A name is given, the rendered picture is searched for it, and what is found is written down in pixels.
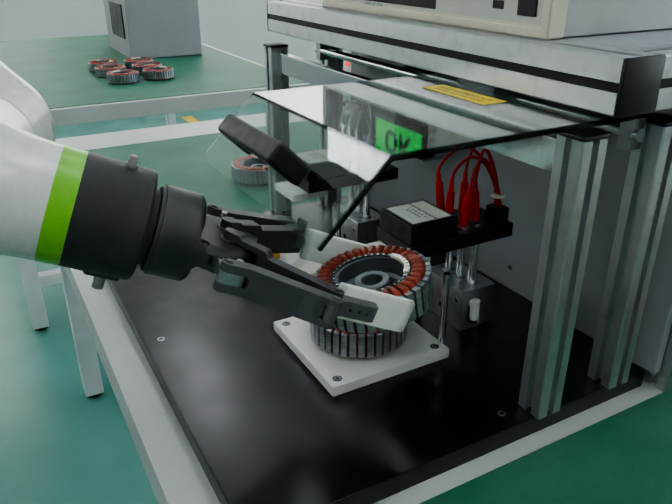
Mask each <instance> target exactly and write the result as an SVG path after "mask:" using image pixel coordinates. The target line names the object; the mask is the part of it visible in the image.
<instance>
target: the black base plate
mask: <svg viewBox="0 0 672 504"><path fill-rule="evenodd" d="M477 273H479V274H481V275H482V276H484V277H486V278H487V279H489V280H491V281H492V282H494V283H495V289H494V297H493V306H492V315H491V321H489V322H486V323H483V324H480V325H477V326H474V327H471V328H468V329H465V330H462V331H458V330H457V329H456V328H454V327H453V326H452V325H450V324H449V323H448V322H447V325H446V337H445V345H446V346H447V347H448V348H449V357H448V358H445V359H442V360H439V361H436V362H433V363H430V364H427V365H424V366H421V367H418V368H416V369H413V370H410V371H407V372H404V373H401V374H398V375H395V376H392V377H389V378H387V379H384V380H381V381H378V382H375V383H372V384H369V385H366V386H363V387H360V388H358V389H355V390H352V391H349V392H346V393H343V394H340V395H337V396H334V397H333V396H332V395H331V394H330V393H329V392H328V391H327V390H326V388H325V387H324V386H323V385H322V384H321V383H320V382H319V380H318V379H317V378H316V377H315V376H314V375H313V374H312V373H311V371H310V370H309V369H308V368H307V367H306V366H305V365H304V363H303V362H302V361H301V360H300V359H299V358H298V357H297V356H296V354H295V353H294V352H293V351H292V350H291V349H290V348H289V346H288V345H287V344H286V343H285V342H284V341H283V340H282V339H281V337H280V336H279V335H278V334H277V333H276V332H275V331H274V322H275V321H279V320H282V319H286V318H289V317H293V316H291V315H288V314H285V313H283V312H280V311H277V310H274V309H272V308H269V307H266V306H264V305H261V304H258V303H256V302H253V301H250V300H248V299H245V298H242V297H238V296H234V295H229V294H224V293H220V292H217V291H215V290H214V289H213V288H212V287H213V284H214V281H215V278H216V274H213V273H211V272H209V271H207V270H204V269H201V268H200V267H194V268H192V269H191V270H190V273H189V274H188V276H187V277H186V278H185V279H183V280H181V281H176V280H172V279H167V278H163V277H158V276H154V275H149V274H145V273H143V270H141V269H140V265H139V264H137V267H136V269H135V272H134V274H133V276H132V277H131V278H130V279H128V280H123V279H119V281H113V280H109V279H106V280H107V282H108V284H109V286H110V288H111V290H112V292H113V294H114V296H115V298H116V300H117V302H118V304H119V306H120V308H121V310H122V312H123V314H124V316H125V318H126V320H127V322H128V323H129V325H130V327H131V329H132V331H133V333H134V335H135V337H136V339H137V341H138V343H139V345H140V347H141V349H142V351H143V353H144V355H145V357H146V359H147V361H148V363H149V365H150V367H151V369H152V370H153V372H154V374H155V376H156V378H157V380H158V382H159V384H160V386H161V388H162V390H163V392H164V394H165V396H166V398H167V400H168V402H169V404H170V406H171V408H172V410H173V412H174V414H175V416H176V417H177V419H178V421H179V423H180V425H181V427H182V429H183V431H184V433H185V435H186V437H187V439H188V441H189V443H190V445H191V447H192V449H193V451H194V453H195V455H196V457H197V459H198V461H199V463H200V464H201V466H202V468H203V470H204V472H205V474H206V476H207V478H208V480H209V482H210V484H211V486H212V488H213V490H214V492H215V494H216V496H217V498H218V500H219V502H220V504H374V503H376V502H378V501H380V500H383V499H385V498H387V497H390V496H392V495H394V494H396V493H399V492H401V491H403V490H405V489H408V488H410V487H412V486H415V485H417V484H419V483H421V482H424V481H426V480H428V479H430V478H433V477H435V476H437V475H440V474H442V473H444V472H446V471H449V470H451V469H453V468H455V467H458V466H460V465H462V464H465V463H467V462H469V461H471V460H474V459H476V458H478V457H480V456H483V455H485V454H487V453H490V452H492V451H494V450H496V449H499V448H501V447H503V446H505V445H508V444H510V443H512V442H515V441H517V440H519V439H521V438H524V437H526V436H528V435H530V434H533V433H535V432H537V431H540V430H542V429H544V428H546V427H549V426H551V425H553V424H556V423H558V422H560V421H562V420H565V419H567V418H569V417H571V416H574V415H576V414H578V413H581V412H583V411H585V410H587V409H590V408H592V407H594V406H596V405H599V404H601V403H603V402H606V401H608V400H610V399H612V398H615V397H617V396H619V395H621V394H624V393H626V392H628V391H631V390H633V389H635V388H637V387H640V386H641V385H642V381H643V377H644V373H645V370H644V369H643V368H641V367H639V366H638V365H636V364H634V363H633V362H632V363H631V368H630V372H629V376H628V381H627V382H626V383H623V384H620V383H618V382H617V384H616V387H614V388H612V389H607V388H605V387H604V386H602V385H601V379H600V378H599V379H596V380H593V379H592V378H590V377H589V376H587V373H588V368H589V363H590V358H591V353H592V348H593V343H594V339H593V338H591V337H589V336H587V335H586V334H584V333H582V332H581V331H579V330H577V329H576V328H574V333H573V339H572V344H571V350H570V355H569V361H568V367H567V372H566V378H565V383H564V389H563V394H562V400H561V405H560V411H558V412H556V413H553V414H552V413H551V412H550V411H548V412H547V416H546V417H544V418H542V419H537V418H535V417H534V416H533V415H532V414H530V413H531V407H529V408H526V409H524V408H523V407H521V406H520V405H519V404H518V400H519V393H520V387H521V380H522V373H523V366H524V359H525V352H526V345H527V338H528V332H529V325H530V318H531V311H532V304H533V303H532V302H530V301H529V300H527V299H525V298H524V297H522V296H520V295H519V294H517V293H515V292H514V291H512V290H510V289H509V288H507V287H505V286H504V285H502V284H500V283H499V282H497V281H495V280H494V279H492V278H490V277H489V276H487V275H485V274H483V273H482V272H480V271H478V270H477Z"/></svg>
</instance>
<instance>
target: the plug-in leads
mask: <svg viewBox="0 0 672 504"><path fill-rule="evenodd" d="M475 148H476V147H474V148H468V150H471V151H470V153H469V155H468V157H466V158H464V159H463V160H462V161H461V162H460V163H459V164H458V165H457V166H456V167H455V169H454V170H453V172H452V175H451V178H450V181H449V188H448V191H447V194H446V204H445V200H444V186H443V182H442V179H441V173H440V169H441V167H442V165H443V163H444V162H445V161H446V160H447V159H448V158H449V157H450V156H451V155H452V154H454V153H455V152H457V151H459V150H457V151H451V152H450V153H448V154H447V155H446V156H445V157H444V158H443V159H442V161H441V162H440V164H439V165H438V168H437V172H436V182H435V193H436V206H438V207H440V208H442V209H444V210H445V211H447V212H449V213H451V214H453V215H454V199H455V192H454V181H453V180H454V176H455V174H456V172H457V170H458V169H459V167H460V166H461V165H462V164H463V163H465V162H466V164H465V169H464V172H463V178H462V181H461V184H460V193H459V202H458V211H456V215H457V216H459V217H460V219H459V224H458V225H457V229H462V230H463V231H467V230H468V229H469V225H468V223H470V224H472V225H473V223H475V222H478V223H481V219H479V191H478V181H477V178H478V173H479V169H480V165H481V163H482V164H483V165H484V166H485V167H486V169H487V171H488V173H489V175H490V178H491V181H492V183H493V187H494V191H493V192H491V197H493V198H494V202H493V203H491V204H487V205H486V212H485V218H486V219H488V220H490V221H492V222H494V223H502V222H506V221H507V220H508V214H509V207H507V206H504V205H502V202H501V199H503V198H505V197H506V193H504V192H501V191H500V188H499V184H498V176H497V171H496V167H495V164H494V161H493V158H492V155H491V153H490V151H489V149H486V148H484V149H483V150H482V151H481V153H479V152H478V151H477V150H476V149H475ZM473 152H474V153H475V154H476V155H477V156H473V155H472V154H473ZM484 152H486V154H487V156H488V159H489V161H488V160H487V159H486V158H483V155H484ZM470 159H476V160H478V162H477V163H476V165H475V167H474V170H473V172H472V175H471V178H470V183H469V182H468V166H469V162H470ZM469 216H470V218H469Z"/></svg>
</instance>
